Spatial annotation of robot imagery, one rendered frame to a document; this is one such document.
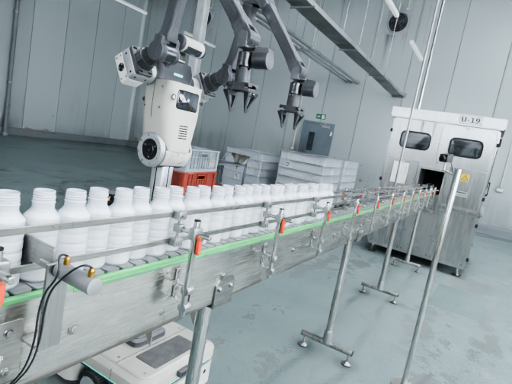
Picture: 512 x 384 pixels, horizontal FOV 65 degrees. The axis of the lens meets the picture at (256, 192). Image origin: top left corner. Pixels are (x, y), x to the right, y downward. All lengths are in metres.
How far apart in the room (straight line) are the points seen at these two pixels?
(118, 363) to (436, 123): 5.01
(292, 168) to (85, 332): 7.43
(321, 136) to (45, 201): 11.60
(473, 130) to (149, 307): 5.31
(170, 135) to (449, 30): 10.69
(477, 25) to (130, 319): 11.54
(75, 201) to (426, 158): 5.42
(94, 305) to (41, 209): 0.23
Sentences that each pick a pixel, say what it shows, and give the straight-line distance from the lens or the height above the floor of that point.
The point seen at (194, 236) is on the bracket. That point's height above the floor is 1.07.
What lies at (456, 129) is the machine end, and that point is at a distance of 5.94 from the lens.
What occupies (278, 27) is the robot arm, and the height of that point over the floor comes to 1.82.
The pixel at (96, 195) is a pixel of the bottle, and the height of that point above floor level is 1.15.
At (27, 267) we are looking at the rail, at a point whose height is 1.04.
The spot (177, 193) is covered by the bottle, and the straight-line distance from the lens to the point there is 1.03.
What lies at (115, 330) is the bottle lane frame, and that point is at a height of 0.86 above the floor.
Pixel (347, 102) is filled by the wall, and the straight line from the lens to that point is 12.16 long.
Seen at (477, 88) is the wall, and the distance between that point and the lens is 11.63.
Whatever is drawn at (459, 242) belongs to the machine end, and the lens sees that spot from 5.96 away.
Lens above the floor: 1.33
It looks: 8 degrees down
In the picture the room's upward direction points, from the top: 11 degrees clockwise
